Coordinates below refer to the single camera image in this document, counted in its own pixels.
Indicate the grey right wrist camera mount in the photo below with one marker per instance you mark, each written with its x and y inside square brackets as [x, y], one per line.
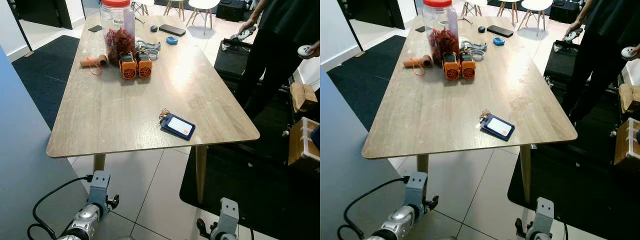
[544, 214]
[229, 215]

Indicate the clear jar with red lid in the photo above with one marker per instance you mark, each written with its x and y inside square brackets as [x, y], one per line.
[440, 25]
[118, 25]

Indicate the person's right hand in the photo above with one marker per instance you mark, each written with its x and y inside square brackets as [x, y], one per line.
[573, 27]
[246, 26]

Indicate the bunch of metal keys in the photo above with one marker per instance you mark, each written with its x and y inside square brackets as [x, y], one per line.
[162, 117]
[484, 117]

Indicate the person's left hand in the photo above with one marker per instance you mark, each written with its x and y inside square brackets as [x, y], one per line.
[316, 49]
[636, 50]

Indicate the navy blue card holder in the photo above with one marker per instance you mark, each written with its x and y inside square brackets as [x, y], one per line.
[498, 127]
[178, 126]

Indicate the white chair with wooden legs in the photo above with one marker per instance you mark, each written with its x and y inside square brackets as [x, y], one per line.
[202, 6]
[536, 6]
[505, 5]
[142, 6]
[471, 6]
[175, 5]

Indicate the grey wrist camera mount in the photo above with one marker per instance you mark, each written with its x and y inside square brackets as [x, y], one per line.
[229, 215]
[416, 191]
[544, 214]
[100, 190]

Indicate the large black floor mat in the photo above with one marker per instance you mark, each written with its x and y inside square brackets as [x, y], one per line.
[580, 200]

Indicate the light wooden table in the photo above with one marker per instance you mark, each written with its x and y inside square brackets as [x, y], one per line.
[125, 110]
[440, 110]

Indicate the white round handheld controller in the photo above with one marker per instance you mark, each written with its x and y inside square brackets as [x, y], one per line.
[627, 51]
[304, 49]

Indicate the small flat black device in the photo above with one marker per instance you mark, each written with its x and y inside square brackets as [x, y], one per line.
[95, 28]
[420, 29]

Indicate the grey handheld controller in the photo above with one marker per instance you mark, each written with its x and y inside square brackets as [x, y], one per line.
[244, 34]
[570, 35]

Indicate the dark door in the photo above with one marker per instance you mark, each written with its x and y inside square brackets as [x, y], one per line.
[45, 10]
[375, 10]

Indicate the black floor rug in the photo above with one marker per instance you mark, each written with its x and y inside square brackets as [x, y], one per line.
[47, 70]
[365, 75]

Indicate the wooden crate with white frame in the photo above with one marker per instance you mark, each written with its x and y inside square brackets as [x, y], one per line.
[301, 142]
[626, 142]

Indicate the orange black fan unit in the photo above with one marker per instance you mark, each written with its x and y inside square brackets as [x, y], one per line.
[144, 66]
[468, 66]
[451, 68]
[128, 67]

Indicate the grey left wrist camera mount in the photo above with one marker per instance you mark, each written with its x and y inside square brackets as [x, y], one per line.
[416, 191]
[100, 190]

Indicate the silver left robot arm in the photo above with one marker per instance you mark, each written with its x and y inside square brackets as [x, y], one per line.
[82, 222]
[397, 224]

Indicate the brown cardboard tube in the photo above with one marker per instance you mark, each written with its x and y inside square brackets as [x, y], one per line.
[417, 62]
[94, 61]

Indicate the brown cardboard box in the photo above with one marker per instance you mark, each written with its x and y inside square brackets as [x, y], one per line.
[630, 97]
[303, 96]

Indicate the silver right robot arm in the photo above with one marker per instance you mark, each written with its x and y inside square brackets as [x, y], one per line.
[222, 236]
[541, 236]

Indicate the person in black clothes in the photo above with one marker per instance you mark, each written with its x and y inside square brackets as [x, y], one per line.
[285, 40]
[607, 40]

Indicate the grey blue partition panel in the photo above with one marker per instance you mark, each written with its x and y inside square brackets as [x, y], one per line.
[345, 165]
[25, 160]

